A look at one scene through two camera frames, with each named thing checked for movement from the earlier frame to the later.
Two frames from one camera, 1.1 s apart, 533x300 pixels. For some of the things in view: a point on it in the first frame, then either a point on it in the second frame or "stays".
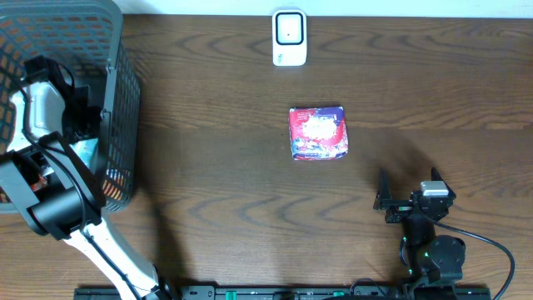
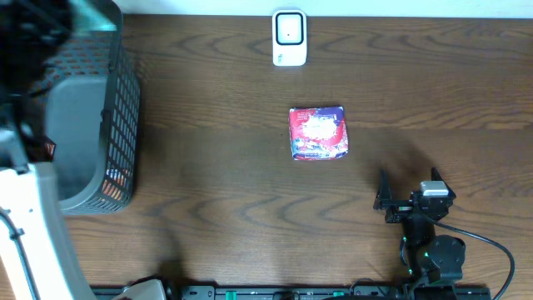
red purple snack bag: (317, 132) stays
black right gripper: (400, 208) stays
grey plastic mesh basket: (83, 37) stays
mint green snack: (87, 151) -> (87, 15)
